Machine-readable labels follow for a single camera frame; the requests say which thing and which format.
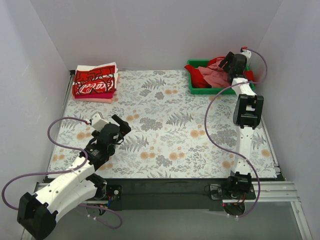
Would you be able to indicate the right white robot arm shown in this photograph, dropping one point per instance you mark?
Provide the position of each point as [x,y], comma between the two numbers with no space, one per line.
[246,117]

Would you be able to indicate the floral patterned table mat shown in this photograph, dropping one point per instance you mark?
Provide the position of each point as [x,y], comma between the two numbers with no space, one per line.
[174,134]

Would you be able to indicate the pink t shirt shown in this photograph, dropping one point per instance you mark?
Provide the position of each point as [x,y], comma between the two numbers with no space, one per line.
[214,75]

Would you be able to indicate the folded magenta shirt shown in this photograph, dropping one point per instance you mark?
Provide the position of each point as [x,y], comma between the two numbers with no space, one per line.
[103,95]

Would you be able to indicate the red t shirt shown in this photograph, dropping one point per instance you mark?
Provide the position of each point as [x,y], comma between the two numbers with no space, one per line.
[207,73]

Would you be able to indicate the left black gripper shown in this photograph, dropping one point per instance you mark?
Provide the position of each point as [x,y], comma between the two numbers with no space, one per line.
[121,124]

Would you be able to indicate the folded red printed shirt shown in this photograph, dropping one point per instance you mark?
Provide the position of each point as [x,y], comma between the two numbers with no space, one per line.
[92,87]

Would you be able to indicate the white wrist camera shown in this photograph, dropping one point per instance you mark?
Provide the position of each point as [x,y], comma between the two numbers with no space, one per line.
[246,52]
[97,121]

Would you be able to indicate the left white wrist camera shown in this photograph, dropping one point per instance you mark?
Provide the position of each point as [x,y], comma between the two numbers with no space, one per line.
[97,121]

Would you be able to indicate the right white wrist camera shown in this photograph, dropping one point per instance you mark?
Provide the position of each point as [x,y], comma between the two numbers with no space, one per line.
[246,52]

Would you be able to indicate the green plastic bin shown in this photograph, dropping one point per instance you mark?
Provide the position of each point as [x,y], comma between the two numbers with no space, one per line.
[197,85]

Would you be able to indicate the folded white shirt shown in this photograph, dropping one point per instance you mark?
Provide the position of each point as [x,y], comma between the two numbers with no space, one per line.
[85,73]

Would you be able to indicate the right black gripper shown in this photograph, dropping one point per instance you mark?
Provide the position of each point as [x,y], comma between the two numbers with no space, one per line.
[227,61]

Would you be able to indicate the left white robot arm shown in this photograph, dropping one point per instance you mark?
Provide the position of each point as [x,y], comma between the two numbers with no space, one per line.
[39,212]

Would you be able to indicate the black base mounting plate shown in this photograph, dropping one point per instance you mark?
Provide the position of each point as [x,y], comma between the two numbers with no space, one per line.
[213,194]

